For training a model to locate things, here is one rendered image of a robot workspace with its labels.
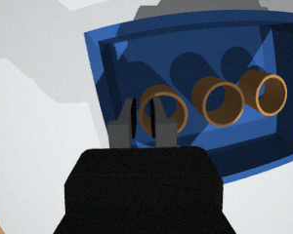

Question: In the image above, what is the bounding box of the bronze bushing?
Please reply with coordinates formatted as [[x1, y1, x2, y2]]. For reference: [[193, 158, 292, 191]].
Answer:
[[191, 76, 244, 127], [237, 70, 287, 116], [139, 85, 188, 136]]

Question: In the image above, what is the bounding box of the blue open tray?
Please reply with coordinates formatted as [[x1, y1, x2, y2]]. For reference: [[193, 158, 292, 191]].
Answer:
[[84, 10, 293, 184]]

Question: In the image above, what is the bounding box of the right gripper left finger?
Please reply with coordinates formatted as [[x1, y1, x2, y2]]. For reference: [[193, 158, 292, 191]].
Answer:
[[107, 98, 137, 148]]

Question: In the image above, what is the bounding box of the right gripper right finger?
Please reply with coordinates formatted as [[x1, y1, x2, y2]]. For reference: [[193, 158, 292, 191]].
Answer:
[[150, 97, 178, 147]]

